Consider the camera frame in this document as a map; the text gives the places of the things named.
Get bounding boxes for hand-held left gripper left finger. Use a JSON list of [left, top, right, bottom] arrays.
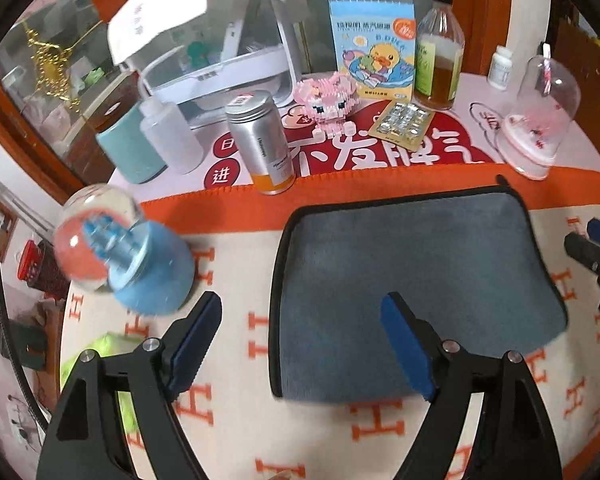
[[36, 291, 224, 480]]

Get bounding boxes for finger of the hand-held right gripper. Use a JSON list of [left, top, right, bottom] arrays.
[[564, 217, 600, 319]]

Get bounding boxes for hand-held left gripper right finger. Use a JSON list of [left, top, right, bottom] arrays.
[[380, 292, 564, 480]]

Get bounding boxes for grey towel with black edge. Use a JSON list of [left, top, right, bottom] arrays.
[[268, 175, 569, 404]]

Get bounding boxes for orange and white patterned blanket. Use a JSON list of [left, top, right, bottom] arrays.
[[58, 162, 600, 480]]

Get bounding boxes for snow globe with blue base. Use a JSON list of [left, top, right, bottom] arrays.
[[54, 183, 197, 317]]

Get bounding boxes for glass dome with pink base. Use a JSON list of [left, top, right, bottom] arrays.
[[495, 44, 582, 181]]

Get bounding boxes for red basket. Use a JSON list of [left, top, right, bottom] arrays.
[[17, 240, 72, 299]]

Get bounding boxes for small white pill bottle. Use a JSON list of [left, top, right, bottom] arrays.
[[487, 45, 514, 91]]

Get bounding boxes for red and white printed mat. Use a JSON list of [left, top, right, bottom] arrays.
[[109, 72, 600, 204]]

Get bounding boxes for teal cylindrical container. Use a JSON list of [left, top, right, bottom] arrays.
[[95, 109, 169, 184]]

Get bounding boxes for white squeeze bottle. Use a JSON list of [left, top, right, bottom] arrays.
[[139, 78, 205, 176]]

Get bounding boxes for silver canister with orange base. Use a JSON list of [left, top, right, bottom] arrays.
[[224, 90, 296, 196]]

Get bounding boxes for blister pill pack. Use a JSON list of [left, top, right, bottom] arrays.
[[368, 100, 436, 144]]

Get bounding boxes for glass bottle with amber liquid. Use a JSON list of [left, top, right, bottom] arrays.
[[413, 0, 467, 111]]

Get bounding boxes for pink brick figure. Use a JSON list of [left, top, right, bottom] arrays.
[[293, 72, 357, 135]]

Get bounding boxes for white tabletop appliance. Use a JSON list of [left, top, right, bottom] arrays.
[[107, 0, 307, 131]]

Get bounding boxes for blue box with duck print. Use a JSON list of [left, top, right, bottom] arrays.
[[328, 0, 418, 101]]

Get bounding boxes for black cable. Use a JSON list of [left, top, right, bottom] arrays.
[[0, 199, 52, 426]]

